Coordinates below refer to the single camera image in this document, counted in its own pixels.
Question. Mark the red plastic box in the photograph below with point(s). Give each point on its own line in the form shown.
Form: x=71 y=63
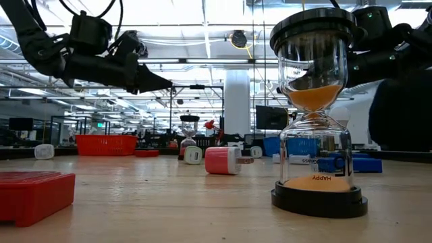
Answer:
x=33 y=195

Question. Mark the long ceiling light bar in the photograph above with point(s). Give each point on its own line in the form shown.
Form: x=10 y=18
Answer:
x=202 y=61

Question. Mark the white bulb lamp metal base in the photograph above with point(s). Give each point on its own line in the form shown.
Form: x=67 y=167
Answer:
x=342 y=116

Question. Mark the black computer monitor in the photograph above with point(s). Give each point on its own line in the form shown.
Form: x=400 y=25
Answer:
x=270 y=118
x=20 y=124

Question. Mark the green usb wall charger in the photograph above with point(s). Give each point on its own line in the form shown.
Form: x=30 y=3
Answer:
x=193 y=155
x=44 y=152

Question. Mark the blue plastic basket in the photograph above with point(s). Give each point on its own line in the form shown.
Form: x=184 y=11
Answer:
x=270 y=146

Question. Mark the white building column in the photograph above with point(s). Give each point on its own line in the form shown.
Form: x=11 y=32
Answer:
x=237 y=101

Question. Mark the blue plastic box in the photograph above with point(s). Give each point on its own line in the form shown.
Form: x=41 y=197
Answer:
x=368 y=165

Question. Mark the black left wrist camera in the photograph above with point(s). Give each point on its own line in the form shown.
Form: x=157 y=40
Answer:
x=89 y=33

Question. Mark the teal usb wall charger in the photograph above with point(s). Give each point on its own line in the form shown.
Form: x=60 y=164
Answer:
x=256 y=152

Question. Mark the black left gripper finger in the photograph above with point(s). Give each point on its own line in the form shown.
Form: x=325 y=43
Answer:
x=152 y=82

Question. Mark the pink usb wall charger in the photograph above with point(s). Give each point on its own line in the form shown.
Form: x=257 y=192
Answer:
x=219 y=160

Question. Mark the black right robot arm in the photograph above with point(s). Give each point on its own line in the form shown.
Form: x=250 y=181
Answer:
x=374 y=27

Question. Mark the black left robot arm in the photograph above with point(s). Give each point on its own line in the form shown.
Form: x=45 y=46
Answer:
x=27 y=37

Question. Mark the black aluminium table frame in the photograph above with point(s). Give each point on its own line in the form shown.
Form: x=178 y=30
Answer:
x=13 y=153

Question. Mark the hourglass with red sand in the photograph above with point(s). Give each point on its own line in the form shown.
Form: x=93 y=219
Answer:
x=189 y=119

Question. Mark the red plastic basket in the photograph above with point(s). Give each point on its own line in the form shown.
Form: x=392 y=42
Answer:
x=106 y=145

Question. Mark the hourglass with orange sand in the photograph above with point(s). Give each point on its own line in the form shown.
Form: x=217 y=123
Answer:
x=319 y=202

